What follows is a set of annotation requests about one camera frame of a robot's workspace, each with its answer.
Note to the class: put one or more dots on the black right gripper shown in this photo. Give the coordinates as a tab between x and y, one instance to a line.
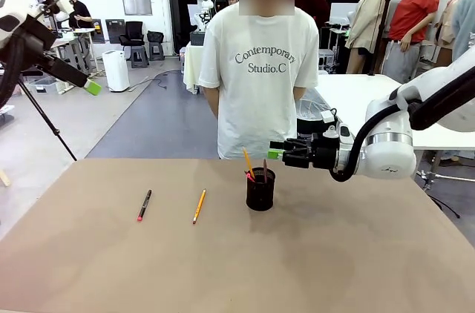
326	151

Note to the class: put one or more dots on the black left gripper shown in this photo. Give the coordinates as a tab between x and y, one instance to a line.
35	40

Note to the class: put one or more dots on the yellow pencil with eraser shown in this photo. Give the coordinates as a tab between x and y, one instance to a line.
248	162
199	206

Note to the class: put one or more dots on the black marker with pink ends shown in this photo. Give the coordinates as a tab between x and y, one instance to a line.
144	204

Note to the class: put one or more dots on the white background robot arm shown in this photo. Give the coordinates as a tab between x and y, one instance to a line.
203	1
63	3

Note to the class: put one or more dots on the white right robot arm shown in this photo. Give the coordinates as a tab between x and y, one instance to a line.
389	153

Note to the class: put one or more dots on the pink marker pen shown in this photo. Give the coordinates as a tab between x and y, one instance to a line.
250	177

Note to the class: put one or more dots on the black mesh pen holder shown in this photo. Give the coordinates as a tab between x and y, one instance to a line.
260	194

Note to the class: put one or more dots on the clear plastic bin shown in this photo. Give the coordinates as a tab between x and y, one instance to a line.
42	85

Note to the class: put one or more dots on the brown pencil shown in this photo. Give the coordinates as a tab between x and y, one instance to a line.
265	170

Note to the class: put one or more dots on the white height desk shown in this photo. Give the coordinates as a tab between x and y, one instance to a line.
79	33

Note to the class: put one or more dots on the clear plastic bag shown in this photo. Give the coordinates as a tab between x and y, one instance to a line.
311	105

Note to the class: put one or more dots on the white air purifier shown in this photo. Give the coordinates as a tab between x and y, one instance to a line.
116	70

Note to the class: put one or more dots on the black tripod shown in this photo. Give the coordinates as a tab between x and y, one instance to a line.
48	124

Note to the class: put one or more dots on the person in white t-shirt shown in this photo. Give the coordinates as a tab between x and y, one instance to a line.
259	105

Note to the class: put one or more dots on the man in black t-shirt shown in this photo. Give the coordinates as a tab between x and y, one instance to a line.
79	10

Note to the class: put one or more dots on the grey plastic stool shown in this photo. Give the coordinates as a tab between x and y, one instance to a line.
140	58

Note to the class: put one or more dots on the black office chair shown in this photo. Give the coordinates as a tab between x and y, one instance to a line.
133	33

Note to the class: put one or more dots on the white rounded table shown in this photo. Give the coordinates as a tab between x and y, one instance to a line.
352	90

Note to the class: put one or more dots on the black stacked stool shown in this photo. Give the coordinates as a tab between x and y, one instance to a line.
156	44

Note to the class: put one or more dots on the wooden stick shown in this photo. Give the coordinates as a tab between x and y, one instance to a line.
5	177

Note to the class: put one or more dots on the table with cream cloth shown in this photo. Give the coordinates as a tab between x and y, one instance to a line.
193	64

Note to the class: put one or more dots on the black light stand base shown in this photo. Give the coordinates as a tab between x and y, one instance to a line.
430	178

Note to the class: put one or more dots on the black equipment box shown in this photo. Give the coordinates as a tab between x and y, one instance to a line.
197	38

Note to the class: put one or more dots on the mannequin in beige coat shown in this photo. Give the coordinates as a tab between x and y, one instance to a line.
367	20

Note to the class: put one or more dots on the mannequin with bucket hat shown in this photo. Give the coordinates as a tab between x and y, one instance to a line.
464	23

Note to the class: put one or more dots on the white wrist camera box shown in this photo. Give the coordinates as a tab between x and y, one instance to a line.
328	116

